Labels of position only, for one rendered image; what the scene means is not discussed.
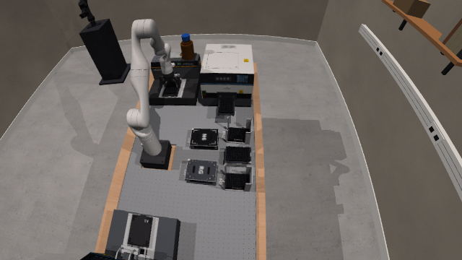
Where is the blue bottle cap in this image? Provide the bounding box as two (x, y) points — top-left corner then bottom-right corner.
(181, 33), (190, 40)

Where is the brown glass bottle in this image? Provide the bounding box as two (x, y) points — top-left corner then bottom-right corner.
(180, 41), (194, 60)

